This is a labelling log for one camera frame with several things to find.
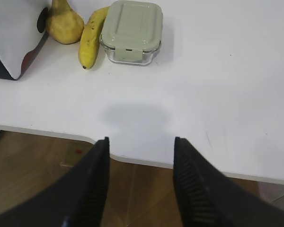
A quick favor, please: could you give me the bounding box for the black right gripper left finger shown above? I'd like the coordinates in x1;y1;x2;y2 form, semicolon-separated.
0;137;110;227

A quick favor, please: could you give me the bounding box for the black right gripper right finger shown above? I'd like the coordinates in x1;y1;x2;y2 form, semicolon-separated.
173;137;284;227

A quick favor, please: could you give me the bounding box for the yellow banana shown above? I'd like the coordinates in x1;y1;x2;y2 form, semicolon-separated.
79;6;110;69

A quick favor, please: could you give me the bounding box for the yellow pear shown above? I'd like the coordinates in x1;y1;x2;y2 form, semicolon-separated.
46;0;84;44

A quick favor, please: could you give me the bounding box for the glass container with green lid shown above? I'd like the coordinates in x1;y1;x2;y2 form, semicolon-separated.
100;0;163;66

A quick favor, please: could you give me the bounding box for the navy and white lunch bag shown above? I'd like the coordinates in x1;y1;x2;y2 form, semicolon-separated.
0;0;50;80

